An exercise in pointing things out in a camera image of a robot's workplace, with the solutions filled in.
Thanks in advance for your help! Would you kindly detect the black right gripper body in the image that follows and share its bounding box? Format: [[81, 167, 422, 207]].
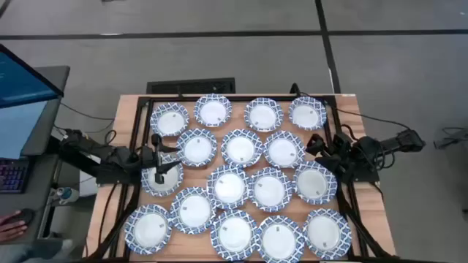
[[324, 131, 355, 172]]

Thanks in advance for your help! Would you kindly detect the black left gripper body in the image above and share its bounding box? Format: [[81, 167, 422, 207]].
[[141, 133, 165, 185]]

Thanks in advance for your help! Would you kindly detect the blue patterned paper bowl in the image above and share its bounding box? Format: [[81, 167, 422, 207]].
[[209, 208, 260, 262], [149, 102, 190, 138], [292, 160, 339, 205], [257, 215, 306, 263], [302, 207, 352, 261], [169, 186, 217, 235], [244, 96, 284, 133], [124, 203, 173, 256], [175, 127, 219, 168], [263, 130, 306, 169], [288, 96, 328, 132], [220, 128, 264, 169], [247, 166, 294, 213], [205, 164, 252, 210], [193, 93, 233, 128], [140, 153, 184, 198]]

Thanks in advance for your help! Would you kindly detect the black floor vent grille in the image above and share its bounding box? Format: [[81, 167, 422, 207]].
[[146, 77, 236, 95]]

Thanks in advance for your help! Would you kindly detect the white blue bottle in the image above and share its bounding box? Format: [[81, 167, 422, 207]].
[[54, 186, 80, 205]]

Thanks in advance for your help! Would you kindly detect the grey computer desk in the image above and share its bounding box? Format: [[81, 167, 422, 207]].
[[0, 65, 71, 253]]

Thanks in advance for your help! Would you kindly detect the black computer mouse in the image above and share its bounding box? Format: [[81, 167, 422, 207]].
[[12, 207, 36, 226]]

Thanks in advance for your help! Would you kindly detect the purple backlit keyboard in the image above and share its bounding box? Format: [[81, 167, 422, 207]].
[[0, 157, 31, 194]]

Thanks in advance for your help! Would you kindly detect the person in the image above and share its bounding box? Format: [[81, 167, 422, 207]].
[[0, 239, 74, 263]]

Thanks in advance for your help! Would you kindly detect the computer monitor blue screen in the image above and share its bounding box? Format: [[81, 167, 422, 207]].
[[0, 43, 65, 160]]

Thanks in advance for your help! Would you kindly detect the person's hand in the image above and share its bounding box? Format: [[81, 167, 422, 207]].
[[0, 210, 29, 243]]

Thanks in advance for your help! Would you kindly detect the thin black cable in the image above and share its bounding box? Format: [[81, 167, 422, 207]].
[[60, 102, 116, 122], [97, 182, 118, 254], [335, 107, 411, 131]]

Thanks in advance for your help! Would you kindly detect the black aluminium table frame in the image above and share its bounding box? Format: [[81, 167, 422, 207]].
[[86, 94, 398, 263]]

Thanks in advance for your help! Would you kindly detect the black cable bundle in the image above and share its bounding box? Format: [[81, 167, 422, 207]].
[[433, 126, 468, 150]]

